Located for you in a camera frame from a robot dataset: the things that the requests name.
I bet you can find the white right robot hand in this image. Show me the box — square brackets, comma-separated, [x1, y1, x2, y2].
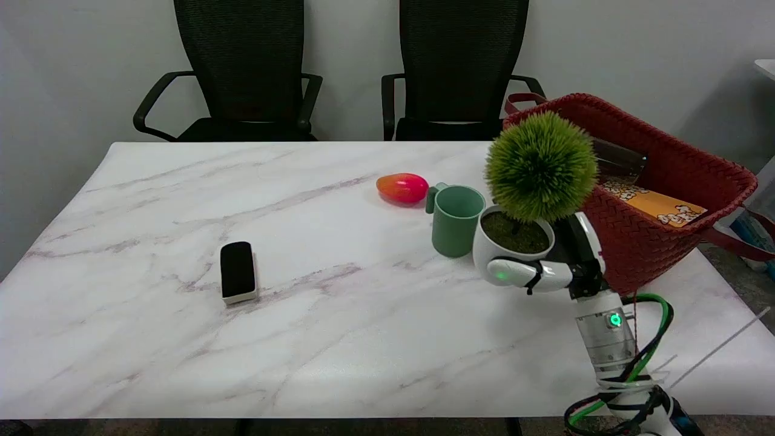
[486, 211, 608, 299]

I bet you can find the green ball plant white pot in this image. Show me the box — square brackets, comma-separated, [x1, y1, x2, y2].
[472, 111, 599, 283]

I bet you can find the brown woven storage basket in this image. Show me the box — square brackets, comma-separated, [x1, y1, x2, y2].
[501, 92, 775, 297]

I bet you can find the yellow popcorn box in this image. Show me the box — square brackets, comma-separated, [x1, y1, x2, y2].
[599, 176, 708, 228]

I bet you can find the green mug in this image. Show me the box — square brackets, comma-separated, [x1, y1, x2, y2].
[425, 182, 487, 259]

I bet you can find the black folded tool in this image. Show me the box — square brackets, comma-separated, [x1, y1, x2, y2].
[592, 138, 648, 181]

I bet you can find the white thin rod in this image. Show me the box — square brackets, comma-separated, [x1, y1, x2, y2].
[668, 306, 771, 389]

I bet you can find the red orange mango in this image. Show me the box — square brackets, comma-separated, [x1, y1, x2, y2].
[376, 173, 429, 205]

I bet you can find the black mesh office chair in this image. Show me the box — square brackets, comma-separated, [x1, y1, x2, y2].
[381, 0, 546, 142]
[133, 0, 323, 143]

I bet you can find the black whiteboard eraser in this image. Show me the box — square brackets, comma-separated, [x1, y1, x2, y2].
[219, 241, 259, 305]

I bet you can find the green cable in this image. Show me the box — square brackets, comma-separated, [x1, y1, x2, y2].
[568, 293, 674, 426]

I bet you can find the black cable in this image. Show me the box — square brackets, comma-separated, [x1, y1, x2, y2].
[563, 300, 676, 436]

